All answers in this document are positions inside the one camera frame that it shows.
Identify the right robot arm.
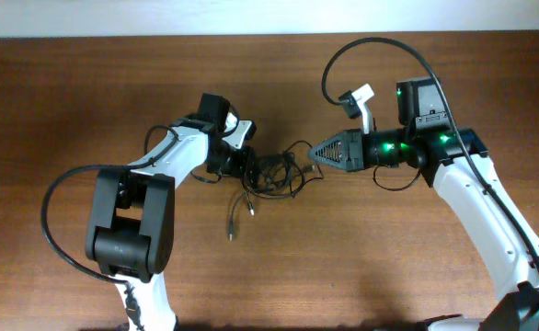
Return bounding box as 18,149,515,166
309,77,539,330

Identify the black cable bundle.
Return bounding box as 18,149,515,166
227,140,326,242

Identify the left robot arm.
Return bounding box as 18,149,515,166
85,94,257,330

